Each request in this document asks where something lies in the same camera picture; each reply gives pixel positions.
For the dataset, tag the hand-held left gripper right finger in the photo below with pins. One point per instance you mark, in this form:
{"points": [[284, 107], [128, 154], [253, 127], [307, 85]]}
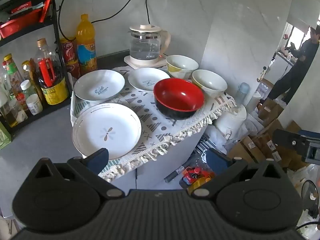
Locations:
{"points": [[217, 160]]}

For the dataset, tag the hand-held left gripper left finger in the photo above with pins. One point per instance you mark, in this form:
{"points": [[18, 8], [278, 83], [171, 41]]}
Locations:
{"points": [[98, 159]]}

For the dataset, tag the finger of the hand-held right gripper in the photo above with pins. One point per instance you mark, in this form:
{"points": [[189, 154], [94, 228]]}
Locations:
{"points": [[286, 140]]}

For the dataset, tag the white plate blue script print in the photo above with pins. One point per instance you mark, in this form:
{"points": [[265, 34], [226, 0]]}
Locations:
{"points": [[98, 85]]}

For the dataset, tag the white plate crossed-pins print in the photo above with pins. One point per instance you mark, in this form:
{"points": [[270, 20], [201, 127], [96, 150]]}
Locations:
{"points": [[147, 78]]}

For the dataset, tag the red and yellow toy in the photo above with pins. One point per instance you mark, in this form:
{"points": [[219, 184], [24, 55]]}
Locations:
{"points": [[197, 175]]}

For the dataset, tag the large white plate flower mark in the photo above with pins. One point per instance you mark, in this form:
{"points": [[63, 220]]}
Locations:
{"points": [[105, 127]]}

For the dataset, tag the pile of cardboard boxes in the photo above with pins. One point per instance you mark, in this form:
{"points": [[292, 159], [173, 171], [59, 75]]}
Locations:
{"points": [[250, 150]]}

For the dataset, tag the white rice cooker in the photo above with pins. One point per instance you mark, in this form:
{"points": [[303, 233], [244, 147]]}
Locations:
{"points": [[231, 122]]}

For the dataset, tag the black marker pen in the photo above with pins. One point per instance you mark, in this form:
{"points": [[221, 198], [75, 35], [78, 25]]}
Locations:
{"points": [[176, 173]]}

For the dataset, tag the white plastic bag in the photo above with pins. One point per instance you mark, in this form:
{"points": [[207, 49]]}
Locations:
{"points": [[307, 177]]}

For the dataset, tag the patterned fringed tablecloth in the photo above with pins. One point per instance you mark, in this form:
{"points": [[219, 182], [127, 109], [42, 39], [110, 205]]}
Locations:
{"points": [[152, 127]]}

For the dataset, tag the pale blue plastic cup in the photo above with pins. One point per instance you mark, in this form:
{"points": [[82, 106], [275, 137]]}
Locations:
{"points": [[242, 93]]}

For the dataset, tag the red and black bowl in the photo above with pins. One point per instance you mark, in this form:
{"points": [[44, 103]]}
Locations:
{"points": [[178, 95]]}

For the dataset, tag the white bowl pale green outside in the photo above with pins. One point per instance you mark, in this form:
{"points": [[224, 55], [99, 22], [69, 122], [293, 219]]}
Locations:
{"points": [[208, 82]]}

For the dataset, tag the yellow tin with red utensils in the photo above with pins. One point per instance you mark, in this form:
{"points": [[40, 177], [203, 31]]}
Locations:
{"points": [[51, 80]]}

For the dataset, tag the red drink can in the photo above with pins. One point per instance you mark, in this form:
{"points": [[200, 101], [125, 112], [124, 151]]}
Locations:
{"points": [[68, 50], [73, 68]]}

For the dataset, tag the green carton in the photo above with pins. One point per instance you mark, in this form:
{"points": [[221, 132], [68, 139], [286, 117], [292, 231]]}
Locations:
{"points": [[4, 136]]}

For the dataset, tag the small jar white lid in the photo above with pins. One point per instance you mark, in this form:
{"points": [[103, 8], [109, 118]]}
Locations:
{"points": [[28, 88]]}

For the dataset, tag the white bowl yellow leaf pattern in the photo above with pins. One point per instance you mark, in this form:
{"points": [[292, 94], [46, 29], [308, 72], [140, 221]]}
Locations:
{"points": [[181, 63]]}

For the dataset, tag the cream kettle base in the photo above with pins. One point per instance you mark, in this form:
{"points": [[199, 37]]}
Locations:
{"points": [[135, 62]]}

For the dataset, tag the orange juice bottle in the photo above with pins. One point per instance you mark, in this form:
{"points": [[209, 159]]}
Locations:
{"points": [[86, 52]]}

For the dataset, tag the amber bottle yellow cap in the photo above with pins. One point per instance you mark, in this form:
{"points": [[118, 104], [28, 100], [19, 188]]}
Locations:
{"points": [[28, 71]]}

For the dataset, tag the glass electric kettle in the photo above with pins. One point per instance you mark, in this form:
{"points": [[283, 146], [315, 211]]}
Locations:
{"points": [[146, 45]]}

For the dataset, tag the black metal shelf rack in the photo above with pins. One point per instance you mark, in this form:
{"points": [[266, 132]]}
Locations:
{"points": [[56, 17]]}

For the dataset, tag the red box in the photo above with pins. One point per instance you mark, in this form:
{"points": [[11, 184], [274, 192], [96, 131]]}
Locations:
{"points": [[17, 23]]}

